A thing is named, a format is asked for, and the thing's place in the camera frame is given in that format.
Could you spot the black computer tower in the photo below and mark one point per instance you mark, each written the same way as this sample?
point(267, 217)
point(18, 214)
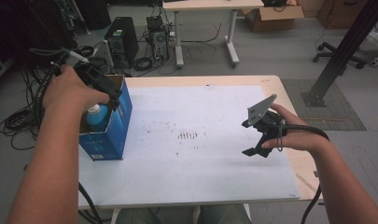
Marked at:
point(123, 40)

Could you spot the person's left hand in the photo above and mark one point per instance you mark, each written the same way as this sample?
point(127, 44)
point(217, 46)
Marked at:
point(68, 90)

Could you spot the grey floor mat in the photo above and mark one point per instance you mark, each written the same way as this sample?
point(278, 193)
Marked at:
point(345, 115)

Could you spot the person's right hand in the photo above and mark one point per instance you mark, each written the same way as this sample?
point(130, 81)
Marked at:
point(301, 137)

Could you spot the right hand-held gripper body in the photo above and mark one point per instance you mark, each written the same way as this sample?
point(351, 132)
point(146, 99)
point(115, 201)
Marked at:
point(270, 124)

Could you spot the black office chair base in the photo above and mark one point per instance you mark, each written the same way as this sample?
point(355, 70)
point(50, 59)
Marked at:
point(336, 56)

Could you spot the black curtain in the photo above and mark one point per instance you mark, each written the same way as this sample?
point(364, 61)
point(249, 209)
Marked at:
point(21, 25)

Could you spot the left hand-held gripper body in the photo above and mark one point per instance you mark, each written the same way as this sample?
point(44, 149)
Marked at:
point(93, 76)

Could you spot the open brown cardboard box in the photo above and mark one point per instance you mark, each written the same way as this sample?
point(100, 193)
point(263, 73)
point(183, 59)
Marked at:
point(270, 18)

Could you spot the white table mat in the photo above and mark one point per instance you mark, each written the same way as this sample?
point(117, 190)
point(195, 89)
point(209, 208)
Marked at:
point(202, 174)

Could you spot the black metal stand post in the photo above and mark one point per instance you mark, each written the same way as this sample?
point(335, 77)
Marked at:
point(348, 46)

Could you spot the blue cardboard box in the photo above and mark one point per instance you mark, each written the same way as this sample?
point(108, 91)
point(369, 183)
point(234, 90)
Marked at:
point(112, 137)

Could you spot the closed brown cardboard box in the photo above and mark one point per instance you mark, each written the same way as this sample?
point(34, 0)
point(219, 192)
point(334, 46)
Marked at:
point(339, 14)

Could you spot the blue plastic bottle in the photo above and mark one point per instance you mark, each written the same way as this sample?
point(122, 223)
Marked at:
point(98, 118)

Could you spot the white desk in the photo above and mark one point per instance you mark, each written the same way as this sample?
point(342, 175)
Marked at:
point(208, 6)

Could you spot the open-frame computer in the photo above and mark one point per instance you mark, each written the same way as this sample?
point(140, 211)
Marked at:
point(158, 37)

